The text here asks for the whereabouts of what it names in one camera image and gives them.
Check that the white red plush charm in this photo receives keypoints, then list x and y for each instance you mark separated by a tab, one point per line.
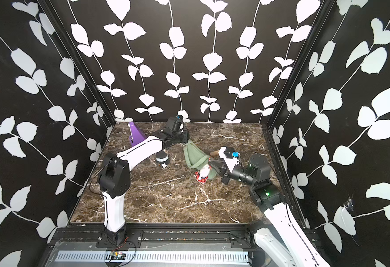
203	174

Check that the black white plush charm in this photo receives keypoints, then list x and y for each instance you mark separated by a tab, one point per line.
162	159

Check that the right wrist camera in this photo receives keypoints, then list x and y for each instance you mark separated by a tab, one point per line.
230	157

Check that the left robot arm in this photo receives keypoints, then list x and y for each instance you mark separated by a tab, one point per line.
114	177

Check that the small circuit board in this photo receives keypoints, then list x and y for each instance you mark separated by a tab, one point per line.
116	255

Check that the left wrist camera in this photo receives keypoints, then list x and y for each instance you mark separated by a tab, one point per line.
177	123

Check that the green corduroy bag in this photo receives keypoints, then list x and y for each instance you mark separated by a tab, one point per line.
195	158

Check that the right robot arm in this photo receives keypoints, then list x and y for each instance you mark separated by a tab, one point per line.
281	242

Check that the purple plastic stand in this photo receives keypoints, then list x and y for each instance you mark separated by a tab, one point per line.
136	134

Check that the perforated metal rail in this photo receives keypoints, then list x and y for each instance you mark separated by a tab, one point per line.
204	257

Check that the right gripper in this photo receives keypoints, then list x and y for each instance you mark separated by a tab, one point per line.
225	176

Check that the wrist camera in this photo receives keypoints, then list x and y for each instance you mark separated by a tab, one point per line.
230	157
177	123

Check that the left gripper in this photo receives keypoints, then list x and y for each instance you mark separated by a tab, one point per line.
185	134

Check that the small wooden block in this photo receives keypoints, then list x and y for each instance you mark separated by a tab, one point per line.
214	153

